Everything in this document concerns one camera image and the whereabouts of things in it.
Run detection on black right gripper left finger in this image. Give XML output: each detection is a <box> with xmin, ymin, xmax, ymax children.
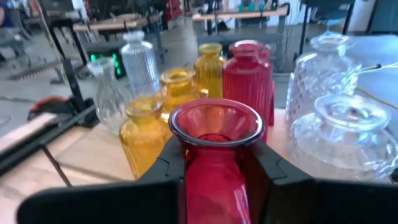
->
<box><xmin>17</xmin><ymin>136</ymin><xmax>187</xmax><ymax>224</ymax></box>

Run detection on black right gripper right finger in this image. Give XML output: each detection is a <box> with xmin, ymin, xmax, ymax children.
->
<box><xmin>245</xmin><ymin>139</ymin><xmax>398</xmax><ymax>224</ymax></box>

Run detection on clear honeycomb wide-rim vase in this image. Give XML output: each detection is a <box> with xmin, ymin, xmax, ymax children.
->
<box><xmin>287</xmin><ymin>94</ymin><xmax>398</xmax><ymax>183</ymax></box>

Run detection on yellow short ribbed vase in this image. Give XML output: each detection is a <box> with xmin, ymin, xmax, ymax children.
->
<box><xmin>119</xmin><ymin>96</ymin><xmax>174</xmax><ymax>180</ymax></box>

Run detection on red smooth wide-mouth vase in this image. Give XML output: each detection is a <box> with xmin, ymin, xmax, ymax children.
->
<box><xmin>168</xmin><ymin>98</ymin><xmax>267</xmax><ymax>224</ymax></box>

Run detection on clear fluted flared vase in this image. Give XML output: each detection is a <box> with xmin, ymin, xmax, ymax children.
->
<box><xmin>86</xmin><ymin>57</ymin><xmax>133</xmax><ymax>134</ymax></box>

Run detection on clear diamond-cut glass vase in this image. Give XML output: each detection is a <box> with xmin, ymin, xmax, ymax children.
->
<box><xmin>284</xmin><ymin>30</ymin><xmax>363</xmax><ymax>125</ymax></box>

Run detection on yellow honeycomb glass vase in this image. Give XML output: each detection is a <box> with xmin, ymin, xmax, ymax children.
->
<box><xmin>157</xmin><ymin>67</ymin><xmax>209</xmax><ymax>122</ymax></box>

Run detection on red ribbed bottle vase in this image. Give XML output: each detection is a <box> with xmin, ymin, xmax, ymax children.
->
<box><xmin>222</xmin><ymin>39</ymin><xmax>272</xmax><ymax>142</ymax></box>

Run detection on clear tall ribbed glass vase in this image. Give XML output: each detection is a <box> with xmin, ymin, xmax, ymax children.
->
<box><xmin>119</xmin><ymin>30</ymin><xmax>162</xmax><ymax>99</ymax></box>

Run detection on yellow tall ribbed vase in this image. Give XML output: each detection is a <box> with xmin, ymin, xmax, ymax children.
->
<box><xmin>194</xmin><ymin>42</ymin><xmax>228</xmax><ymax>100</ymax></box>

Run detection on orange black shop vacuum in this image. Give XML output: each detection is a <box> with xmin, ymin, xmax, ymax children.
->
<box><xmin>27</xmin><ymin>95</ymin><xmax>75</xmax><ymax>122</ymax></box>

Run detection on black computer green lights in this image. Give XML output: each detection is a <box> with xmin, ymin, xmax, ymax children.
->
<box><xmin>83</xmin><ymin>42</ymin><xmax>127</xmax><ymax>80</ymax></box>

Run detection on wooden table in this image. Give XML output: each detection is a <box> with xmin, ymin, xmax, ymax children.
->
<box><xmin>71</xmin><ymin>12</ymin><xmax>162</xmax><ymax>35</ymax></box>
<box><xmin>191</xmin><ymin>4</ymin><xmax>290</xmax><ymax>22</ymax></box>

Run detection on person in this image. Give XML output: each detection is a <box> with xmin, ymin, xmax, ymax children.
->
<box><xmin>0</xmin><ymin>0</ymin><xmax>19</xmax><ymax>30</ymax></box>

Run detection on black aluminium rig frame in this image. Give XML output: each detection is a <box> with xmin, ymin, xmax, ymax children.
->
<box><xmin>0</xmin><ymin>58</ymin><xmax>100</xmax><ymax>178</ymax></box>

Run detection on yellow cable black plug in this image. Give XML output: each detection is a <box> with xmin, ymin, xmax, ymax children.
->
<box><xmin>356</xmin><ymin>60</ymin><xmax>398</xmax><ymax>110</ymax></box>

